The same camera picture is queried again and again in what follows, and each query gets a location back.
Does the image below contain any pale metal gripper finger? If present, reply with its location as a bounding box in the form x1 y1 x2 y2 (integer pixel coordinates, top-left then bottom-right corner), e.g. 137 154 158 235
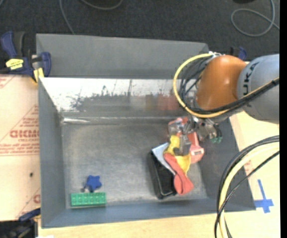
168 121 185 135
179 132 192 156

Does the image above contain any pink plastic toy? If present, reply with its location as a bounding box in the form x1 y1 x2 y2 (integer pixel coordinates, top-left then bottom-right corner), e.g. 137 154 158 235
168 116 205 164

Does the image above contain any white paper packet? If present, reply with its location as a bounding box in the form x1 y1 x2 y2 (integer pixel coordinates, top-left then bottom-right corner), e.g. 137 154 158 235
151 142 177 176

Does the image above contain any yellow and red cloth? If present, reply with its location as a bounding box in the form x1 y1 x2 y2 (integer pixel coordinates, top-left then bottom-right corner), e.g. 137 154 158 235
163 134 195 196

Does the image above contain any black flat case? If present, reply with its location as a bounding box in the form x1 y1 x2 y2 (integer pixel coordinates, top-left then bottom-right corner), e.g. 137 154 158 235
146 150 178 200

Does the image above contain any grey metal bin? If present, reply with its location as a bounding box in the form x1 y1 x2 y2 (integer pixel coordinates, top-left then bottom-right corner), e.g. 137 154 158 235
35 33 256 229

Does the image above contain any blue star toy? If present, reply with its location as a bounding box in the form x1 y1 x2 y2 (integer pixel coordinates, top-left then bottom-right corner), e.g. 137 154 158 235
80 175 103 193

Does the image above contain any dark green flat block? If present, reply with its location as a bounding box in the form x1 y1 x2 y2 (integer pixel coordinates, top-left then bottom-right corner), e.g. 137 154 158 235
70 191 107 208

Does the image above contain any brown cardboard board red print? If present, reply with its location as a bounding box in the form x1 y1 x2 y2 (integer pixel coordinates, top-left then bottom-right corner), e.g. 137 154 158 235
0 74 42 223

